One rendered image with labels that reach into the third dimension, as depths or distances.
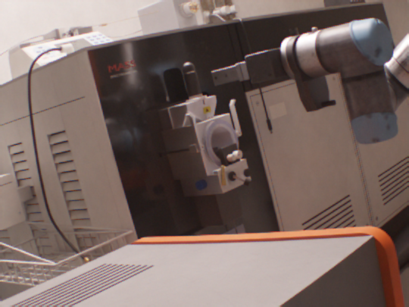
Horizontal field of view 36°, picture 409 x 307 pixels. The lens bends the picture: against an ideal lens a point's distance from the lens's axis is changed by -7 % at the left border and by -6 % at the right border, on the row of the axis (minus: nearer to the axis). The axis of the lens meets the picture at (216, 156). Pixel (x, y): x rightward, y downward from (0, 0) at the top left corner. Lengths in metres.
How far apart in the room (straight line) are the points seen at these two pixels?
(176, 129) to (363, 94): 0.40
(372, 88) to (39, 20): 1.73
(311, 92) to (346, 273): 0.50
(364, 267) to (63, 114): 0.77
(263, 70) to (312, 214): 0.61
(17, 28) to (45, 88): 1.19
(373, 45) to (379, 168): 0.94
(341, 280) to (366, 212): 1.20
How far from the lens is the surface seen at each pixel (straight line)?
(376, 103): 1.03
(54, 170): 1.36
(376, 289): 0.70
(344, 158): 1.75
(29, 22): 2.53
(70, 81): 1.25
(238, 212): 1.31
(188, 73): 1.27
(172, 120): 1.27
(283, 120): 1.56
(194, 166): 1.25
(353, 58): 1.03
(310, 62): 1.07
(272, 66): 1.08
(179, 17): 1.75
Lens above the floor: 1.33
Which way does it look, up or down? 7 degrees down
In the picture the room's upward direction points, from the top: 15 degrees counter-clockwise
